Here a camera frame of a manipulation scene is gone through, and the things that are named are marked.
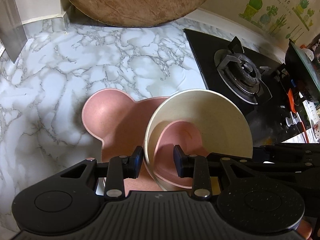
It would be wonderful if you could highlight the small pink heart dish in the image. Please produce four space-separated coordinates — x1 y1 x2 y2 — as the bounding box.
153 120 209 189

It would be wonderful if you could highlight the pink bear-shaped plate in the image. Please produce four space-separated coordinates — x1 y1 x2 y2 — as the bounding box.
81 87 171 197

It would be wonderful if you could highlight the cream round bowl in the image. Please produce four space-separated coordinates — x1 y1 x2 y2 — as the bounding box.
144 89 253 191

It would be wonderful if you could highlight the small white plate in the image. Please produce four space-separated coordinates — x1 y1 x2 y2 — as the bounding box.
95 178 105 196

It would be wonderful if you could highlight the person's right hand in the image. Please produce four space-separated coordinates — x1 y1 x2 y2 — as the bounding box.
297 220 313 239

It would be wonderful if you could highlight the gas stove burner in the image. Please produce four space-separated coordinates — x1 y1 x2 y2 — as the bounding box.
214 37 272 105

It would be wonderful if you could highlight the black glass cooktop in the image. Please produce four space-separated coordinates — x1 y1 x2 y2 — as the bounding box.
184 29 311 146

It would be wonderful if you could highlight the black wok with lid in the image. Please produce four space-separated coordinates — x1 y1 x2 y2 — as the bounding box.
285 39 319 102

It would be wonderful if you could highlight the cleaver with wooden handle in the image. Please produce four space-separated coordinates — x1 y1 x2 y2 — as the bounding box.
1 0 27 63

